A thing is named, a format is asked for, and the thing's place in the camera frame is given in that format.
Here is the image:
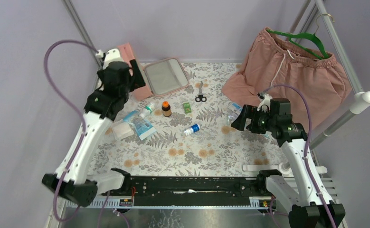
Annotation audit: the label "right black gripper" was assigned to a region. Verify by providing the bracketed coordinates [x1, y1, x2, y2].
[230, 104, 276, 134]

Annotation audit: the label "clear bag teal strip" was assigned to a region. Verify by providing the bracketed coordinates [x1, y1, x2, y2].
[227, 109, 240, 125]

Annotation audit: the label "pink medicine kit case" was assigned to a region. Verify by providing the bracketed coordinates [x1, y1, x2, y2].
[118, 43, 189, 101]

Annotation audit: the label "white bottle green label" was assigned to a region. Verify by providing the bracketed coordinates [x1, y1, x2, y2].
[139, 102, 156, 118]

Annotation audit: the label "brown bottle orange cap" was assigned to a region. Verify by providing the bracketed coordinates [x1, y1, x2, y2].
[161, 101, 172, 117]

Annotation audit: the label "black handled scissors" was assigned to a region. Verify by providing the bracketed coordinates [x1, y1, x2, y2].
[195, 81, 207, 103]

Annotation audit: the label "blue white pouch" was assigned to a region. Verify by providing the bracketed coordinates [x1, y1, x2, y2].
[123, 111, 157, 141]

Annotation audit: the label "small green box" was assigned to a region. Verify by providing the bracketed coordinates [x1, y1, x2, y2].
[182, 102, 192, 114]

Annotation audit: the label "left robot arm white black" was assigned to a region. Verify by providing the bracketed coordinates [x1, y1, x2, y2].
[42, 48, 145, 207]

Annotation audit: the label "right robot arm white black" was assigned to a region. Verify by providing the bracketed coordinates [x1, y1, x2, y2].
[231, 98, 345, 228]

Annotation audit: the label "blue white sachet pack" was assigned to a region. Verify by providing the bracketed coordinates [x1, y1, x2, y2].
[228, 102, 243, 115]

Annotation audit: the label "white bottle blue label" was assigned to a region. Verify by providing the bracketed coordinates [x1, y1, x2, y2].
[183, 123, 200, 136]

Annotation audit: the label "white gauze packet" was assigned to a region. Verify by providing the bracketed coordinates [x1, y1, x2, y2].
[111, 121, 134, 140]

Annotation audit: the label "pink shorts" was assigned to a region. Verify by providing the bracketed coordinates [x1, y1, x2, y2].
[221, 27, 352, 131]

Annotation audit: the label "green clothes hanger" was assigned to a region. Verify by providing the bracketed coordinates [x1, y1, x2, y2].
[266, 13, 332, 60]

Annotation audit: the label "metal clothes rack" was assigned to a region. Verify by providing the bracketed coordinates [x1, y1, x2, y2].
[287, 0, 370, 151]

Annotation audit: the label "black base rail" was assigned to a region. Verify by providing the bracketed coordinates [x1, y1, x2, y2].
[101, 168, 283, 208]

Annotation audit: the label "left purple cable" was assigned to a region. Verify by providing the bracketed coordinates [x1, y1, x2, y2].
[44, 40, 100, 222]

